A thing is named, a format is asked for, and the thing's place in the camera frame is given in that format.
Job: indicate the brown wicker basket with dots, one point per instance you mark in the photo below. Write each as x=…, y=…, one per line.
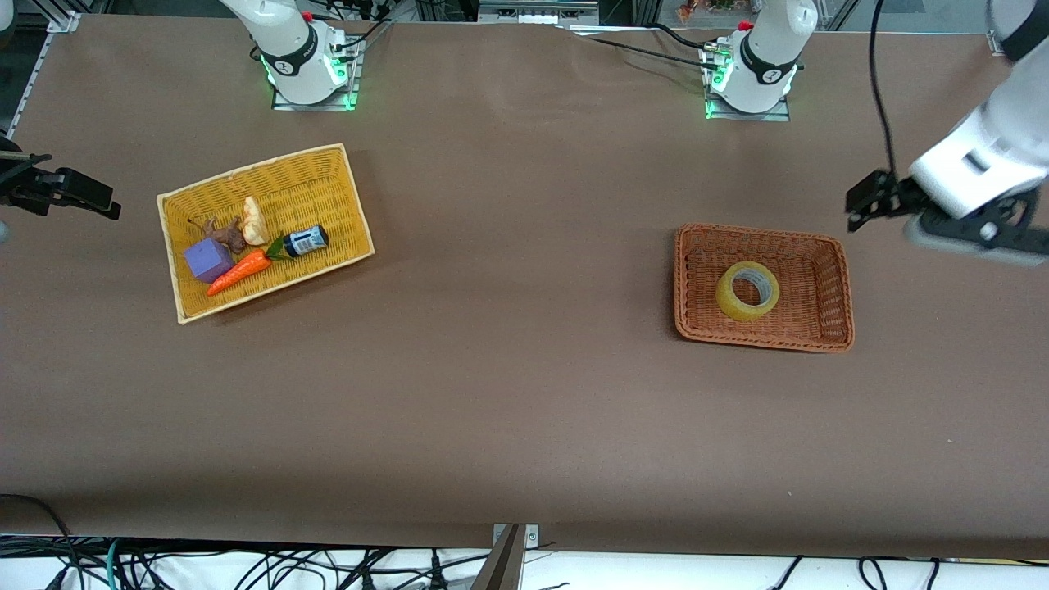
x=811, y=270

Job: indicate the orange toy carrot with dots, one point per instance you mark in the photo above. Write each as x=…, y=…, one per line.
x=242, y=270

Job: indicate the dark brown root toy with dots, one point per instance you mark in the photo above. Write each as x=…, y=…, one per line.
x=229, y=236

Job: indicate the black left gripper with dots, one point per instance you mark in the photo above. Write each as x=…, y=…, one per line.
x=895, y=197

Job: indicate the pale yellow root toy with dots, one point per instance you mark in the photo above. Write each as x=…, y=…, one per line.
x=255, y=223

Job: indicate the grey metal device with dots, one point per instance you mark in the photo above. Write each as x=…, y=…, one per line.
x=537, y=10

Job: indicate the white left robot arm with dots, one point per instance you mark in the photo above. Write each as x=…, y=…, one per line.
x=992, y=156

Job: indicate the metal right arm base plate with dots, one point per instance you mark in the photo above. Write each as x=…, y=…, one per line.
x=354, y=82

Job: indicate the metal table edge bracket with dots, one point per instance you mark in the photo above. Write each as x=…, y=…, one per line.
x=532, y=537

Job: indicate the yellow wicker basket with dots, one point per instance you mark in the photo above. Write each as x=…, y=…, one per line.
x=328, y=205

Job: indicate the small blue-labelled bottle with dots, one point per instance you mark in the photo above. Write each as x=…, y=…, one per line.
x=306, y=241

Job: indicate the purple cube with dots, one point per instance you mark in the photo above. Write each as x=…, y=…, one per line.
x=208, y=260

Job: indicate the dark grey metal strut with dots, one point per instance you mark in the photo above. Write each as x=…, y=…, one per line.
x=501, y=565

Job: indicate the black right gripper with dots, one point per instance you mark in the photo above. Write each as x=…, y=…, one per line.
x=24, y=188

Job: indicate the clear yellowish tape roll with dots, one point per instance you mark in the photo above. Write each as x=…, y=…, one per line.
x=729, y=299

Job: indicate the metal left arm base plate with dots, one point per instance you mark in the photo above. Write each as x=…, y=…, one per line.
x=783, y=113

